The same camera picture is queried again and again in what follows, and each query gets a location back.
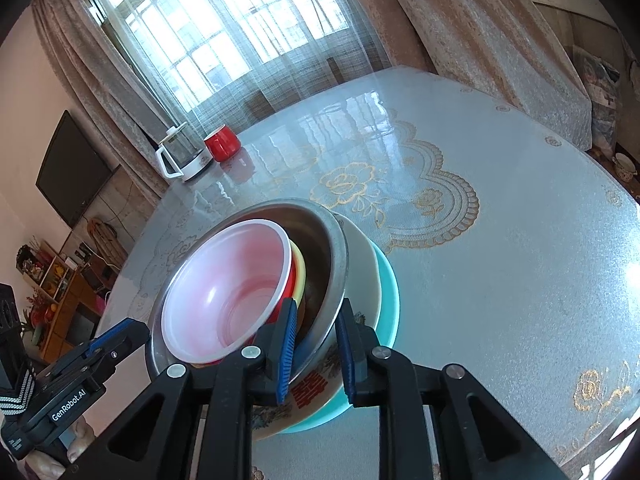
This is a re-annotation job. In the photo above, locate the barred window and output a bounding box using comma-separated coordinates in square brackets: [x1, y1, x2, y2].
[100, 0, 361, 111]

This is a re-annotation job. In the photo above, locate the person's left hand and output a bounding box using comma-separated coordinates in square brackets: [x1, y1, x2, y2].
[27, 417, 98, 480]

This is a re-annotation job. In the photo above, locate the tan wicker object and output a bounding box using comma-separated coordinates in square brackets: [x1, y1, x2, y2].
[87, 217, 126, 266]

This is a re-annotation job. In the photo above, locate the stainless steel bowl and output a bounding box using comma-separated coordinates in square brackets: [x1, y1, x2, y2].
[145, 199, 349, 386]

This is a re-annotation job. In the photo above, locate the red plastic bowl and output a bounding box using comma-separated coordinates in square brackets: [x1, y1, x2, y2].
[161, 219, 296, 366]

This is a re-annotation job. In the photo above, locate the beige patterned curtain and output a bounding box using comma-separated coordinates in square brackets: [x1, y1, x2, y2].
[335, 0, 593, 153]
[30, 0, 173, 206]

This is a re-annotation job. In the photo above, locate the small floor bowl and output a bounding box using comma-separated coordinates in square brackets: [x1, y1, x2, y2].
[612, 152, 638, 181]

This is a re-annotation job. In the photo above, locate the large white printed plate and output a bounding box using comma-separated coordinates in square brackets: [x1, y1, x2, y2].
[250, 212, 383, 441]

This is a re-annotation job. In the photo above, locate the teal round plate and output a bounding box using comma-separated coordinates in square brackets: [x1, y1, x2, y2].
[280, 245, 401, 433]

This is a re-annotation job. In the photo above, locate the white sheer curtain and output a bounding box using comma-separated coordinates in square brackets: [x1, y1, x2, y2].
[92, 0, 396, 126]

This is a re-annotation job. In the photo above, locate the yellow plastic bowl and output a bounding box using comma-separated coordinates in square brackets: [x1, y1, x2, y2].
[287, 240, 307, 311]

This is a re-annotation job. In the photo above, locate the patterned stuffed sack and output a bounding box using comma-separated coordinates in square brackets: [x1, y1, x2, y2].
[570, 42, 626, 161]

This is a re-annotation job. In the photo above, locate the white glass kettle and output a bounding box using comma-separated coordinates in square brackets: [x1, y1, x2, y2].
[155, 121, 213, 183]

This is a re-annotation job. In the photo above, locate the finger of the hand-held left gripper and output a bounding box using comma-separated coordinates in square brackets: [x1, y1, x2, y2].
[82, 320, 151, 387]
[88, 317, 137, 357]

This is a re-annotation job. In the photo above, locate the red mug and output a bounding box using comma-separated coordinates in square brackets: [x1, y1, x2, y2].
[203, 126, 243, 163]

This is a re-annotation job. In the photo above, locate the black wall television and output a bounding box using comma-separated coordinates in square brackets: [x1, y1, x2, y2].
[35, 109, 113, 229]

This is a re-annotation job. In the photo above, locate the wooden cabinet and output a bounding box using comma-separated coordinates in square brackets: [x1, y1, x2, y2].
[15, 240, 108, 366]

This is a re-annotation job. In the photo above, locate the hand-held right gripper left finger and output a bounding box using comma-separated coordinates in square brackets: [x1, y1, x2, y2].
[75, 297, 299, 480]

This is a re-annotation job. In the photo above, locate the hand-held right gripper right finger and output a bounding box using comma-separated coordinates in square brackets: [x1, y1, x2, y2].
[334, 298, 558, 480]

